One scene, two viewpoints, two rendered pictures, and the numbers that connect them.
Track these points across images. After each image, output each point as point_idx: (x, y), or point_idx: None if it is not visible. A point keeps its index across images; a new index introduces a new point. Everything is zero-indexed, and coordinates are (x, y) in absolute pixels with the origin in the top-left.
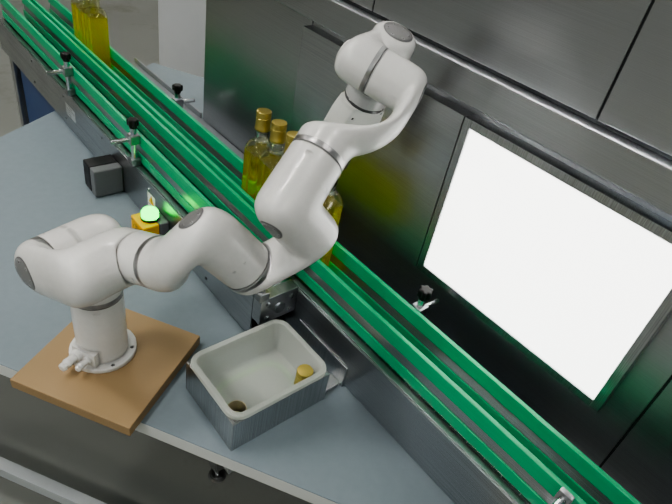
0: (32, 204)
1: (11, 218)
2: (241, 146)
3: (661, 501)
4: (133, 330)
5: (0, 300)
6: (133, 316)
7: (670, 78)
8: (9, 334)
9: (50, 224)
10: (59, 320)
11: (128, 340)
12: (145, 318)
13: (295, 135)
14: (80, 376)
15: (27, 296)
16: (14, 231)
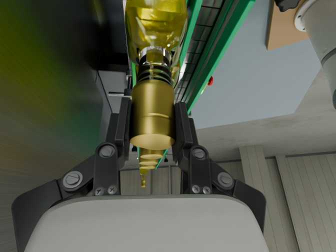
0: (213, 106)
1: (227, 104)
2: (110, 113)
3: None
4: (293, 11)
5: (283, 71)
6: (276, 23)
7: None
8: (310, 51)
9: (220, 97)
10: (289, 46)
11: (312, 2)
12: (275, 16)
13: (153, 156)
14: None
15: (275, 68)
16: (233, 98)
